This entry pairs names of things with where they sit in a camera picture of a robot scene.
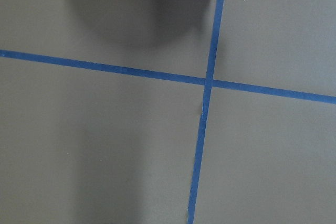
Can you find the long blue tape line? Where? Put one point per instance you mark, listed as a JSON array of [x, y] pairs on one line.
[[167, 76]]

